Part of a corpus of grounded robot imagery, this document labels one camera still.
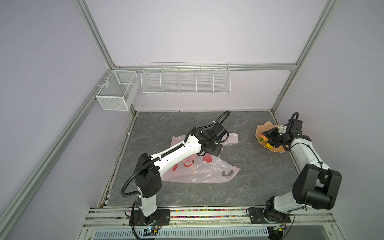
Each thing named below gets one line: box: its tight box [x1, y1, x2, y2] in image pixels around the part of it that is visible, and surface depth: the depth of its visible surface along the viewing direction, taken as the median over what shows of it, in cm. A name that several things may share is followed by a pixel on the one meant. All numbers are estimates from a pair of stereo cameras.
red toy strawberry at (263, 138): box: [259, 133, 269, 142], surface depth 88 cm
